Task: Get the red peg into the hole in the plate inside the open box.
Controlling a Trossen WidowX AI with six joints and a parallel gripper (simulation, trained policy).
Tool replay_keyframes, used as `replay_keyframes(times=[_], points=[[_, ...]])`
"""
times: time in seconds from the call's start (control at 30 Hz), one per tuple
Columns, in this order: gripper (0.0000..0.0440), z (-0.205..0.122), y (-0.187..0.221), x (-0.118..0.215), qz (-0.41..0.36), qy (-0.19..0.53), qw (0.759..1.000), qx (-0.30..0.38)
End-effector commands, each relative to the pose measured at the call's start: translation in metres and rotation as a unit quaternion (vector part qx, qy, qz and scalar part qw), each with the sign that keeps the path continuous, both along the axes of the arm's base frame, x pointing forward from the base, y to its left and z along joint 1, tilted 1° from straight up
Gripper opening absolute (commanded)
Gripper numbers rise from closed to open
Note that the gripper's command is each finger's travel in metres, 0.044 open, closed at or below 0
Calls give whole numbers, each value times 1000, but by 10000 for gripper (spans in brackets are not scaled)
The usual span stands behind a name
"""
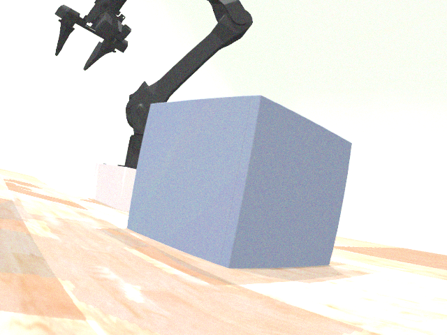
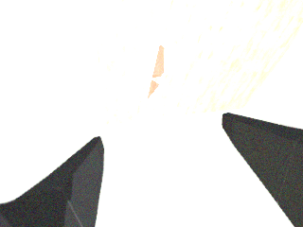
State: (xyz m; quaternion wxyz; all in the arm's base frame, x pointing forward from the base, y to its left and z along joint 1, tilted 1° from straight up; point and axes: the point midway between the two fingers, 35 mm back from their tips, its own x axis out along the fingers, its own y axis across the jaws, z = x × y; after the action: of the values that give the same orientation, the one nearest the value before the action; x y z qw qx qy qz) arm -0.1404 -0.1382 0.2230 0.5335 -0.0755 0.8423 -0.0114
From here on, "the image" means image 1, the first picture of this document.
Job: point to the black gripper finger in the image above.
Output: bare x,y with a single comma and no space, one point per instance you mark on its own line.
64,33
99,51

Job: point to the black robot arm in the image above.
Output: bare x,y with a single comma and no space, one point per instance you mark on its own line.
233,22

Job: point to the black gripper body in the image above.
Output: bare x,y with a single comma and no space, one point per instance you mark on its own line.
72,17

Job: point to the light blue box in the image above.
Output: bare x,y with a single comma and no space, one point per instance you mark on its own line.
241,181

